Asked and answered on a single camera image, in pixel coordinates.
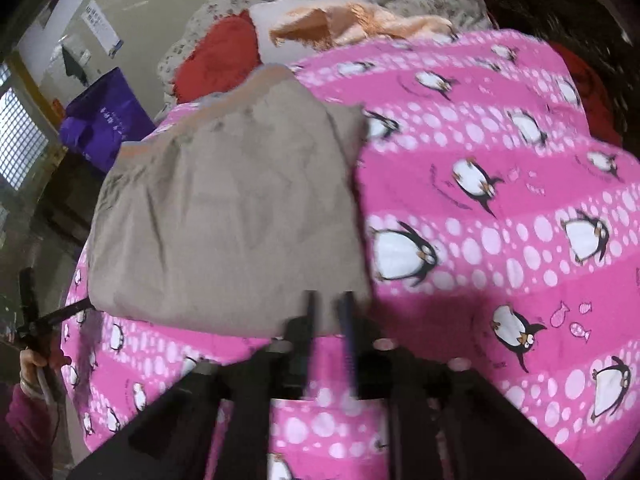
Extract dark bedside cabinet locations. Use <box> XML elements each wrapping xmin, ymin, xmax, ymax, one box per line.
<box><xmin>34</xmin><ymin>152</ymin><xmax>105</xmax><ymax>249</ymax></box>

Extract red cloth by headboard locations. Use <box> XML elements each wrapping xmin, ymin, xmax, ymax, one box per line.
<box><xmin>550</xmin><ymin>42</ymin><xmax>623</xmax><ymax>148</ymax></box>

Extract window with blinds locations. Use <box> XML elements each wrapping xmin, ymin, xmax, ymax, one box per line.
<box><xmin>0</xmin><ymin>61</ymin><xmax>51</xmax><ymax>193</ymax></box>

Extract person's left hand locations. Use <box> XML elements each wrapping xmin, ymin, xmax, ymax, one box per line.
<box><xmin>20</xmin><ymin>349</ymin><xmax>72</xmax><ymax>402</ymax></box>

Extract magenta sleeve forearm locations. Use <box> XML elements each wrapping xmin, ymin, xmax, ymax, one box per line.
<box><xmin>1</xmin><ymin>384</ymin><xmax>53</xmax><ymax>479</ymax></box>

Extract beige large garment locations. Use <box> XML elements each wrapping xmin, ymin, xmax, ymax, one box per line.
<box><xmin>88</xmin><ymin>66</ymin><xmax>371</xmax><ymax>337</ymax></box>

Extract purple bag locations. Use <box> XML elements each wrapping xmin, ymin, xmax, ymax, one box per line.
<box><xmin>60</xmin><ymin>67</ymin><xmax>155</xmax><ymax>174</ymax></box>

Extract dark wooden headboard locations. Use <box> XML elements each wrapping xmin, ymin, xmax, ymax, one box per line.
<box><xmin>484</xmin><ymin>0</ymin><xmax>639</xmax><ymax>154</ymax></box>

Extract white pillow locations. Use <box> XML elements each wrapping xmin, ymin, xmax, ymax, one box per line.
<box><xmin>248</xmin><ymin>0</ymin><xmax>378</xmax><ymax>65</ymax></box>

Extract white wall paper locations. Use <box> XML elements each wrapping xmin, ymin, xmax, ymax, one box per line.
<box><xmin>81</xmin><ymin>0</ymin><xmax>124</xmax><ymax>58</ymax></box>

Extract pink penguin print blanket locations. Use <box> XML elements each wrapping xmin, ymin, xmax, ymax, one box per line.
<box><xmin>60</xmin><ymin>28</ymin><xmax>640</xmax><ymax>480</ymax></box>

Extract peach fringed cloth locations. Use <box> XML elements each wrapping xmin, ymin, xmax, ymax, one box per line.
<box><xmin>270</xmin><ymin>2</ymin><xmax>456</xmax><ymax>51</ymax></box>

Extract red pillow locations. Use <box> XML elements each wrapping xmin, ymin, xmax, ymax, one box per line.
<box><xmin>174</xmin><ymin>10</ymin><xmax>262</xmax><ymax>104</ymax></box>

